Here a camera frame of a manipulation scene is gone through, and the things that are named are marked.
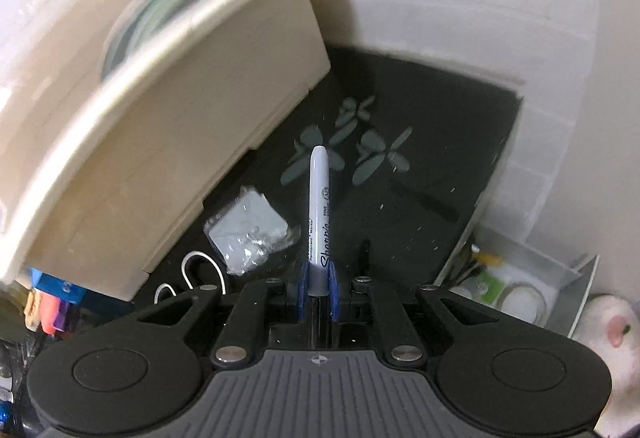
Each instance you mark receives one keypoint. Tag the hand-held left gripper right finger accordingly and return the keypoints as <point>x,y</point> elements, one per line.
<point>334,294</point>

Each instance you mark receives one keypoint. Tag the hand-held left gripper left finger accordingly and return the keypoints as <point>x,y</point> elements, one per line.
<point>303,292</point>

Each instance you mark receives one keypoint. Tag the white permanent marker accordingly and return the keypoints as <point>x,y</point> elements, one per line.
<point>319,198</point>

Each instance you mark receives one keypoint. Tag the cream plastic drawer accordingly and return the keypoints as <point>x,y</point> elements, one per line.
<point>200,118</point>

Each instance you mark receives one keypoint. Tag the clear packet with grey pad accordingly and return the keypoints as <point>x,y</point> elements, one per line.
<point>247,230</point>

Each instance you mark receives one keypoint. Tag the green label packet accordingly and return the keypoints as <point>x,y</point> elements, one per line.
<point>487,287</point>

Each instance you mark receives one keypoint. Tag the yellow small tool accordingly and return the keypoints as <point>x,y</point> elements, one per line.
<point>486,259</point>

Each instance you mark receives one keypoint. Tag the black floral print mat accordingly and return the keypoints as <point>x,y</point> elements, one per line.
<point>425,133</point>

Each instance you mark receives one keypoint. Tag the white tape roll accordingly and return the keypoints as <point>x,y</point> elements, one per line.
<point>521,302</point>

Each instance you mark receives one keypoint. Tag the white open box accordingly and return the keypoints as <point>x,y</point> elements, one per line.
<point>555,278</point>

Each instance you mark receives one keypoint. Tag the bunch of colourful markers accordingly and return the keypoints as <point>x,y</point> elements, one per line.
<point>52,305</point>

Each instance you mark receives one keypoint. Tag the white pink plush toy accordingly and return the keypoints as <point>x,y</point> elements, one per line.
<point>615,358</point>

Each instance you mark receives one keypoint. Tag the grey-green spool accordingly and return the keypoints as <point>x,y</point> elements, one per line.
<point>150,13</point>

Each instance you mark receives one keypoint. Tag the translucent plastic storage unit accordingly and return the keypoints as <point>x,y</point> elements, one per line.
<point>45,8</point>

